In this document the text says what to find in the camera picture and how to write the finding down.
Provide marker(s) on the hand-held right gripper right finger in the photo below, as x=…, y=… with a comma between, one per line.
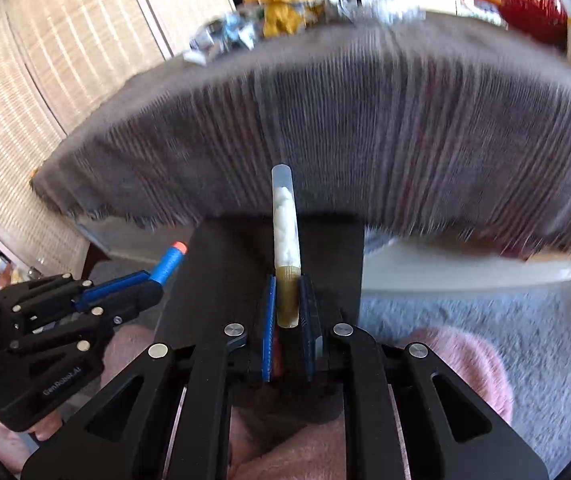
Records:
x=309, y=332

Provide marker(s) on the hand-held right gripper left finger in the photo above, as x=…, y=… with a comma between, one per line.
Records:
x=269, y=332

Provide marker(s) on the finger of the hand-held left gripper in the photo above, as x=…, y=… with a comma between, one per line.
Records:
x=90, y=327
x=110, y=290

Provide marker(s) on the blue foam dart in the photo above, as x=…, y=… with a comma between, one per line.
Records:
x=165, y=262

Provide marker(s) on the clear tube with gold cap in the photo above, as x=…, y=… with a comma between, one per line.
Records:
x=285, y=240

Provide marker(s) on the person's left hand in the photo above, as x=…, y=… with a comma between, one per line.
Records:
x=46, y=425

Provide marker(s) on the grey striped blanket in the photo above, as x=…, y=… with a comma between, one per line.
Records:
x=365, y=135

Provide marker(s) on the beige woven sliding door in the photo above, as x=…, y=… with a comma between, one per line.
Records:
x=65, y=60

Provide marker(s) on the crumpled silver wrapper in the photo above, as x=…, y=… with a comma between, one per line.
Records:
x=225, y=35

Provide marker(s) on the tan plush toy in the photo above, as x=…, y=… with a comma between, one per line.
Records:
x=285, y=5

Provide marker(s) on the red bowl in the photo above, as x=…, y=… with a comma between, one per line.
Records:
x=533, y=12

